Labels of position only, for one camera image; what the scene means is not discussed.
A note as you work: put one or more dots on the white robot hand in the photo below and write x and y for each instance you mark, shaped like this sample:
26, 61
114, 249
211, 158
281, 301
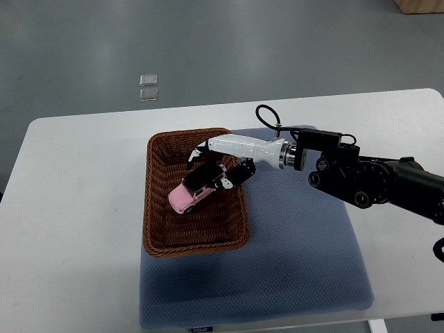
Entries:
252, 149

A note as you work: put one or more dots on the pink toy car black roof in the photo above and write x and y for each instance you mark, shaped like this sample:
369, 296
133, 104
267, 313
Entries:
196, 186

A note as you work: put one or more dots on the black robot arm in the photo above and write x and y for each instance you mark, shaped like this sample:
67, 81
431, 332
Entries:
340, 170

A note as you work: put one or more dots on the brown woven wicker basket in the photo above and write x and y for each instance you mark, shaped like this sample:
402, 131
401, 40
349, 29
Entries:
218, 223

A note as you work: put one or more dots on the upper silver floor plate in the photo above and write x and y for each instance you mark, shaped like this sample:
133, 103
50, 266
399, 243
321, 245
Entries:
148, 80

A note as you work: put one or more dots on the blue-grey quilted mat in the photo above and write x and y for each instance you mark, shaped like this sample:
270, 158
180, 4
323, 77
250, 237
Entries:
302, 258

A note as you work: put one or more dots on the wooden box corner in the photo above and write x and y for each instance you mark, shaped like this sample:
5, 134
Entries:
413, 7

